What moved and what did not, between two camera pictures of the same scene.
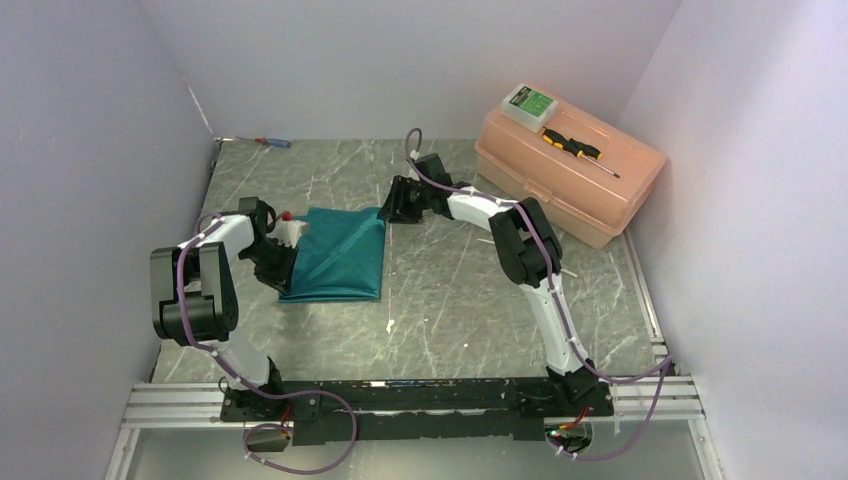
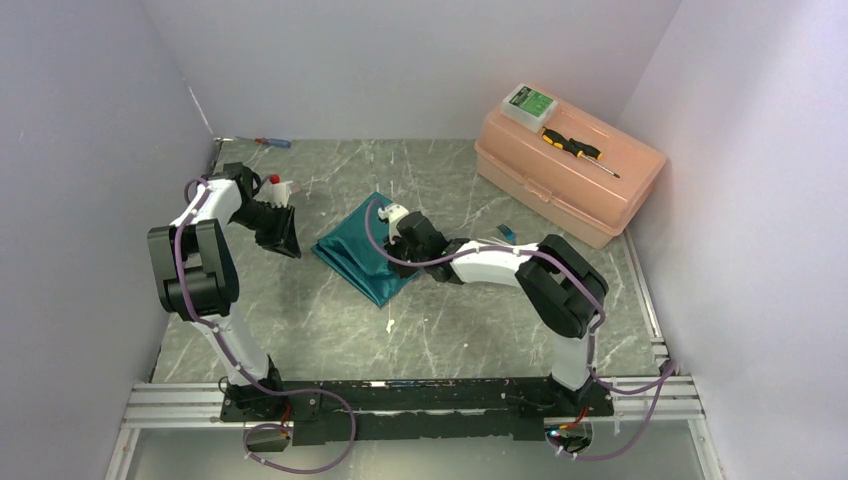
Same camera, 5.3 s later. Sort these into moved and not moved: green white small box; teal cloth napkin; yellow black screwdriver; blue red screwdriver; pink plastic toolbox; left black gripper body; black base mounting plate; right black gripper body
Moved: right black gripper body; teal cloth napkin; left black gripper body
Not moved: yellow black screwdriver; green white small box; black base mounting plate; pink plastic toolbox; blue red screwdriver
